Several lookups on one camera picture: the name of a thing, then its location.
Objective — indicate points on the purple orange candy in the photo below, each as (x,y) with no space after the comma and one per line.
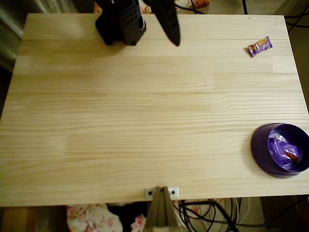
(293,155)
(260,46)
(277,142)

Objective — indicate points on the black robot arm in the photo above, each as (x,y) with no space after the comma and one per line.
(118,24)

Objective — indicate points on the purple plastic bowl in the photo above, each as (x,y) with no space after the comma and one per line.
(259,147)

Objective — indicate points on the floral patterned cloth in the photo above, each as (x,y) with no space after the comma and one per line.
(201,3)
(91,217)

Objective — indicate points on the grey pleated curtain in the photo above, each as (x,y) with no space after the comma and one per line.
(9,31)

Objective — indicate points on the black fabric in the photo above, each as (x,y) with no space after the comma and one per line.
(128,212)

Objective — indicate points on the white metal screwed bracket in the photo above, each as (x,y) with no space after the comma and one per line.
(148,193)

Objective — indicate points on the grey camera stand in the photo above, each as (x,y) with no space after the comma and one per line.
(159,212)

